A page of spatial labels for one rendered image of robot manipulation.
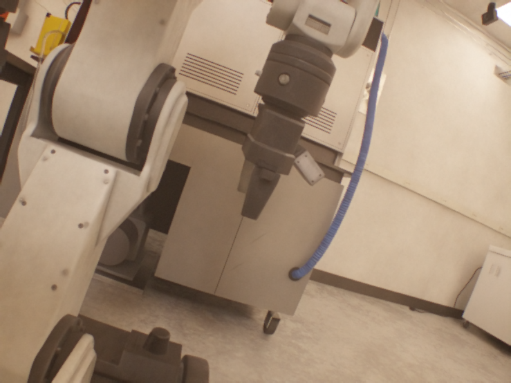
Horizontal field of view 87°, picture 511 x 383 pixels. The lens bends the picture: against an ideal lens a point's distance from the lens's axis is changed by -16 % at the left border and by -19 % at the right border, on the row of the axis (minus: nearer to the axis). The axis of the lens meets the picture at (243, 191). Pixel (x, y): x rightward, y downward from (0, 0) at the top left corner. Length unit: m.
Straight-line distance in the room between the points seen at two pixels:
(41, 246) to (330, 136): 1.12
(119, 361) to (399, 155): 2.61
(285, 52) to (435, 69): 2.89
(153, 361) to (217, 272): 0.64
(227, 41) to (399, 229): 2.20
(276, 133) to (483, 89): 3.35
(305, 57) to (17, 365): 0.45
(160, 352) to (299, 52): 0.54
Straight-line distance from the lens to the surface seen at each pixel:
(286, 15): 0.41
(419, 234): 3.08
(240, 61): 1.27
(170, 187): 1.81
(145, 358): 0.62
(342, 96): 1.36
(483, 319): 3.26
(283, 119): 0.38
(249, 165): 0.47
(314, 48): 0.40
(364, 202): 2.70
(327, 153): 1.33
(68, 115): 0.42
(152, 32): 0.41
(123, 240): 1.33
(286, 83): 0.38
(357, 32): 0.42
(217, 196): 1.14
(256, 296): 1.25
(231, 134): 1.16
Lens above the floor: 0.57
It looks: 2 degrees down
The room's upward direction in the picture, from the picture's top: 20 degrees clockwise
